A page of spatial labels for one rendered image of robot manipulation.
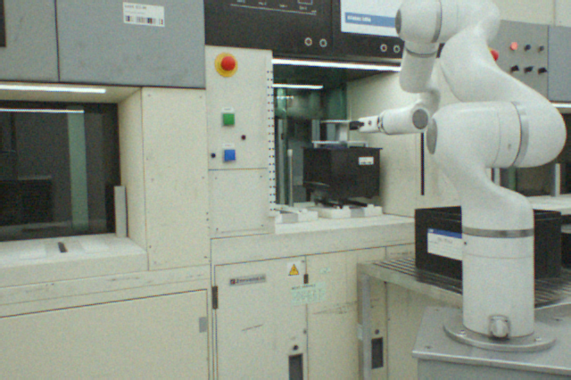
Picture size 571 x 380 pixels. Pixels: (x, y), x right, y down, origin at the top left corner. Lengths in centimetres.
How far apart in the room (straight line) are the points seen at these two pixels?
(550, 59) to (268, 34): 115
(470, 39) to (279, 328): 95
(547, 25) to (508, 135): 135
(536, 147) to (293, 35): 84
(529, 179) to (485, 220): 190
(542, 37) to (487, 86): 117
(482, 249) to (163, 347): 88
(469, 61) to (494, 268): 40
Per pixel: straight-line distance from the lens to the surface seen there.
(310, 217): 182
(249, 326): 158
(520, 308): 103
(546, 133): 101
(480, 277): 101
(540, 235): 153
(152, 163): 142
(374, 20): 176
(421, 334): 104
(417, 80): 155
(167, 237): 144
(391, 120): 168
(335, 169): 187
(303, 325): 165
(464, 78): 111
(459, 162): 96
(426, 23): 127
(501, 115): 99
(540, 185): 294
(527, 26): 220
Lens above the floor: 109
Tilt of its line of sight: 3 degrees down
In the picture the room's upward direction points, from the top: 1 degrees counter-clockwise
